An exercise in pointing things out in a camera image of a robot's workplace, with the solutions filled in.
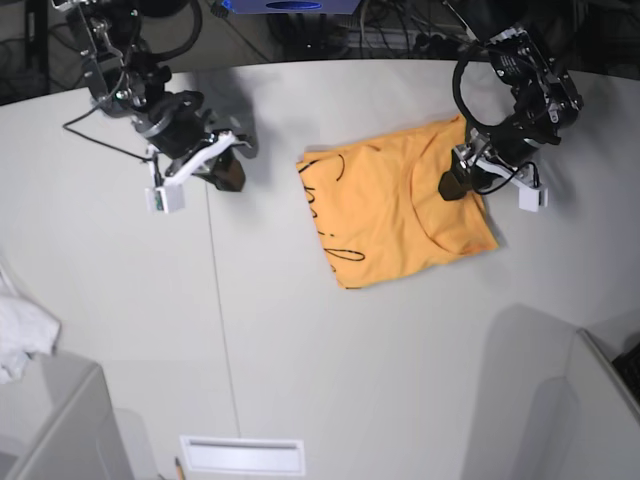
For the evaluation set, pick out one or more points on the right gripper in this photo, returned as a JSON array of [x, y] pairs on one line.
[[176, 126]]

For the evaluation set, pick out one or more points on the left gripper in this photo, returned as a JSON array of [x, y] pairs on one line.
[[459, 180]]

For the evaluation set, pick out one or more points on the orange T-shirt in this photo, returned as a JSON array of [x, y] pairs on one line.
[[377, 209]]

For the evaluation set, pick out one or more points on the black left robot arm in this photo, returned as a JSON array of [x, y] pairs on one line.
[[546, 100]]

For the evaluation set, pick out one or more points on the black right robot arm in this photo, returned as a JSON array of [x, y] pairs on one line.
[[127, 79]]

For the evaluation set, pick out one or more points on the purple box with blue oval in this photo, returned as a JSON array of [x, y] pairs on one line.
[[291, 6]]

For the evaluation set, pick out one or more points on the grey bin right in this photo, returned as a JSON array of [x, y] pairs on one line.
[[583, 424]]

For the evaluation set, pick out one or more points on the grey bin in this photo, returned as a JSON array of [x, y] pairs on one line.
[[58, 422], [583, 424]]

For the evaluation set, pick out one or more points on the black keyboard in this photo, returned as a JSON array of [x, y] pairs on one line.
[[627, 366]]

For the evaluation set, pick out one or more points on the white crumpled cloth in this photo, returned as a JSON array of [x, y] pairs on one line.
[[27, 330]]

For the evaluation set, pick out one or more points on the grey bin left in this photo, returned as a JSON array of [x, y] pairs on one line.
[[58, 422]]

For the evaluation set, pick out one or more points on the pencil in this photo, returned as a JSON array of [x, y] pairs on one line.
[[180, 475]]

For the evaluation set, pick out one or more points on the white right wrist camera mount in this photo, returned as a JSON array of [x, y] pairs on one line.
[[167, 193]]

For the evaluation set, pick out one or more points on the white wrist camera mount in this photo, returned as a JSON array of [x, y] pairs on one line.
[[532, 194], [167, 193]]

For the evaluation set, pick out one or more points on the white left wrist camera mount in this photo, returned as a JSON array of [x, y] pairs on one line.
[[532, 194]]

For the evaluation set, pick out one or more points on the power strip with cables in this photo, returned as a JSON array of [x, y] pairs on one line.
[[398, 44]]

